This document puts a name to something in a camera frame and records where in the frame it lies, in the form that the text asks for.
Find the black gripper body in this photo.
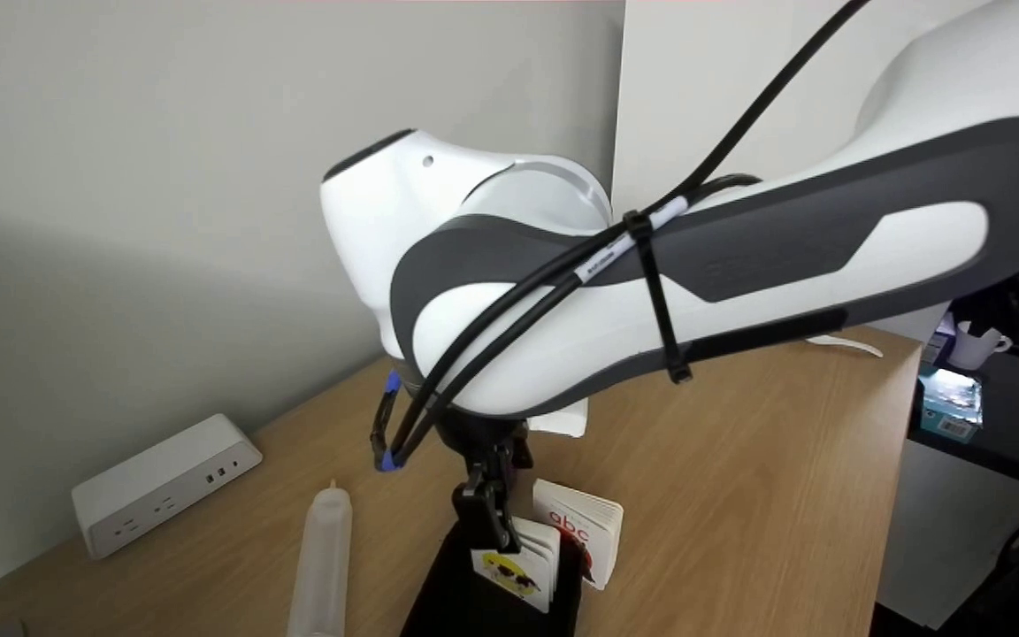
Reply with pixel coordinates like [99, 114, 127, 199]
[436, 405, 538, 477]

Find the white book red orange print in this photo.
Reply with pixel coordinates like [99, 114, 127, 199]
[529, 473, 630, 596]

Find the black bookcase box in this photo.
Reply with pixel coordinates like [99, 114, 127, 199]
[398, 521, 592, 637]

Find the translucent white squeeze bottle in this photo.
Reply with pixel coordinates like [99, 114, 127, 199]
[283, 483, 356, 637]

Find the white power strip box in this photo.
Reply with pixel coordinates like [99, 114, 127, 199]
[66, 412, 266, 562]

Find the teal shiny package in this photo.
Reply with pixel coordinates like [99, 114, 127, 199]
[916, 368, 992, 447]

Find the white mug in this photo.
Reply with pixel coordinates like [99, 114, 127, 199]
[943, 318, 1016, 374]

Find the white wrist mount plate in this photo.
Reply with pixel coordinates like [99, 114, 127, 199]
[523, 397, 595, 443]

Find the plain black cable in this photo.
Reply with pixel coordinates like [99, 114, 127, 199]
[368, 173, 764, 471]

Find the black cable tie strap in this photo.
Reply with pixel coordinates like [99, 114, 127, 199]
[618, 210, 696, 390]

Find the black cable white label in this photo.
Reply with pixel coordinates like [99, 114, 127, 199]
[368, 0, 874, 477]

